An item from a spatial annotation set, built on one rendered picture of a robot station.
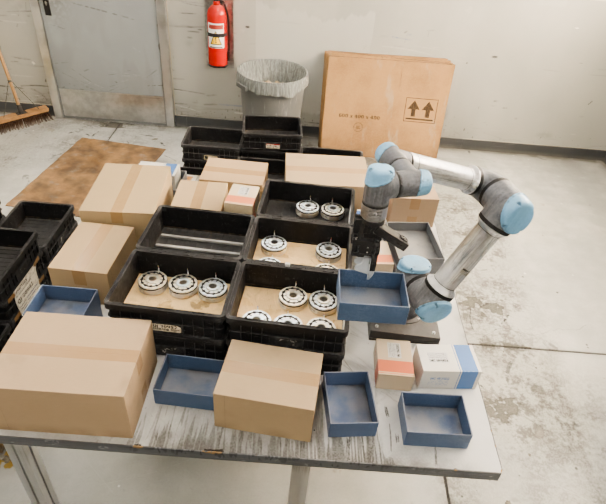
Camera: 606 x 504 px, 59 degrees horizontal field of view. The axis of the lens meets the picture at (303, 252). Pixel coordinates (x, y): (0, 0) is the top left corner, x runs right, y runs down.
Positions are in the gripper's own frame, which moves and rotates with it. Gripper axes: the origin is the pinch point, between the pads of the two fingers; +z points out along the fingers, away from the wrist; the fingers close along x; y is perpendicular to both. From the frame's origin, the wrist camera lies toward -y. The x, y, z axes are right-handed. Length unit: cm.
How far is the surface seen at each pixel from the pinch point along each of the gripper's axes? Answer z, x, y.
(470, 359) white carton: 33, -3, -39
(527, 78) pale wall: 14, -334, -151
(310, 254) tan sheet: 25, -47, 19
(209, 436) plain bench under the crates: 45, 29, 44
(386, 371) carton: 34.9, 4.6, -9.9
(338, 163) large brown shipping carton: 12, -112, 9
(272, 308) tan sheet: 27.6, -13.9, 30.4
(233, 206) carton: 15, -64, 53
